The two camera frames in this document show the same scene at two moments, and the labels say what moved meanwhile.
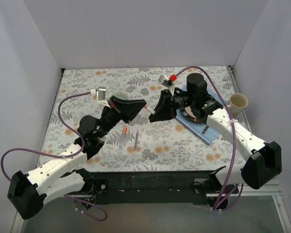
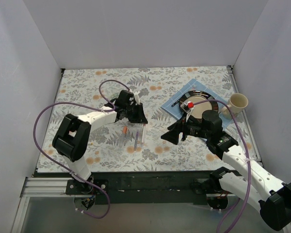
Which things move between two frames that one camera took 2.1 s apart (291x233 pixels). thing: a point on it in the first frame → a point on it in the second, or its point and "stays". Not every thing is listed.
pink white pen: [150, 110] → [143, 133]
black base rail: [146, 187] stays
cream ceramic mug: [237, 102] stays
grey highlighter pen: [122, 136] stays
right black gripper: [173, 104] → [183, 130]
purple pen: [136, 139] stays
